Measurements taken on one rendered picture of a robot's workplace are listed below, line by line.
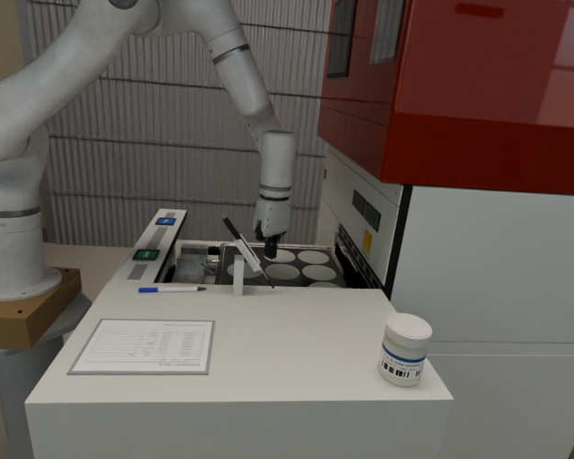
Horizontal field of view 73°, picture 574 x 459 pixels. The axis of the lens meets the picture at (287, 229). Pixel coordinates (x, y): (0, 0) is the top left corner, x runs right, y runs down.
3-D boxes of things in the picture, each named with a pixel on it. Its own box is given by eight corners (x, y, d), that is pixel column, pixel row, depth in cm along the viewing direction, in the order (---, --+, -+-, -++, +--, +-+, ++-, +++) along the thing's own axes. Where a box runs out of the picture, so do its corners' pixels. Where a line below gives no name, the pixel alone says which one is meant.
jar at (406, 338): (410, 359, 69) (421, 312, 66) (427, 387, 63) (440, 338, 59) (372, 358, 68) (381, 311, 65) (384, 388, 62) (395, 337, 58)
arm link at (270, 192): (276, 178, 105) (275, 188, 106) (252, 182, 99) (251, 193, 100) (300, 185, 100) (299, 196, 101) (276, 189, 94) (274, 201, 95)
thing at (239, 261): (259, 289, 88) (262, 233, 84) (259, 297, 85) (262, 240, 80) (231, 288, 88) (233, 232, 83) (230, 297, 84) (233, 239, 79)
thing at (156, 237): (187, 246, 143) (187, 209, 138) (154, 337, 92) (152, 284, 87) (160, 245, 142) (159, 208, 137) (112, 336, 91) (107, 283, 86)
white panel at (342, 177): (322, 229, 174) (333, 137, 160) (382, 341, 98) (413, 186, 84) (315, 228, 174) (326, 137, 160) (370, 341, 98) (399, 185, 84)
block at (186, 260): (205, 262, 118) (205, 254, 117) (204, 268, 114) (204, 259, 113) (178, 261, 117) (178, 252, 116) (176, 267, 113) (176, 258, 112)
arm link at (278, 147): (259, 178, 104) (259, 186, 95) (261, 127, 99) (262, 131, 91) (290, 179, 105) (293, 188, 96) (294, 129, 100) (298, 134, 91)
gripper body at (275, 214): (278, 186, 106) (275, 225, 110) (250, 190, 99) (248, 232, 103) (299, 192, 101) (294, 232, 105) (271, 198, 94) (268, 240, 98)
